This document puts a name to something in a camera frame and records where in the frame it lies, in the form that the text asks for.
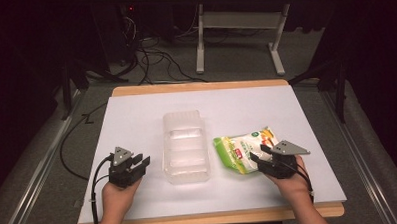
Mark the clear plastic container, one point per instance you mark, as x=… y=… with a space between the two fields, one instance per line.
x=185 y=147

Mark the white metal desk frame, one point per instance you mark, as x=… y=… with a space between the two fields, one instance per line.
x=240 y=20

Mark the wooden table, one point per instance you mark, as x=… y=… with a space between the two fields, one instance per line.
x=199 y=88

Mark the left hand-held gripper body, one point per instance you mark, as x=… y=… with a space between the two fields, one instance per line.
x=122 y=171

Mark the green and white snack bag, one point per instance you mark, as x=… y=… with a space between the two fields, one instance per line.
x=243 y=152

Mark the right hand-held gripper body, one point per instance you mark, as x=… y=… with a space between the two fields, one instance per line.
x=283 y=160

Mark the black stand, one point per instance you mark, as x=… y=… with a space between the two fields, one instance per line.
x=73 y=79
x=332 y=77

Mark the white board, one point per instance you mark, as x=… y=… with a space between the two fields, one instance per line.
x=207 y=125

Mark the person's left hand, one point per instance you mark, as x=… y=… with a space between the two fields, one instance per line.
x=117 y=196

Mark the person's right hand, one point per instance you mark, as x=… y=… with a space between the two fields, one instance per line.
x=290 y=184

